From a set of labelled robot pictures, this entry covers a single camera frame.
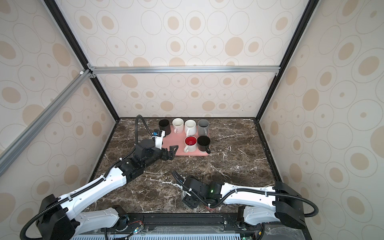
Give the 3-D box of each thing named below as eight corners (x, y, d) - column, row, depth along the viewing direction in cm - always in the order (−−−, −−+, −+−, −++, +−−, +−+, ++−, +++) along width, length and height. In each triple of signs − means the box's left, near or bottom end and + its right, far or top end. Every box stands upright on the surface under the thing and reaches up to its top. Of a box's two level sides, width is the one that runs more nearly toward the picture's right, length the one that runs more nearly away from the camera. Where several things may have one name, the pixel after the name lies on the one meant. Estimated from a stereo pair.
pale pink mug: (172, 138, 110) (171, 129, 102) (174, 127, 117) (172, 117, 109) (183, 138, 110) (182, 129, 102) (184, 127, 117) (183, 117, 109)
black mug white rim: (159, 135, 110) (157, 128, 104) (161, 126, 115) (159, 119, 109) (170, 135, 110) (168, 128, 104) (171, 126, 115) (170, 119, 109)
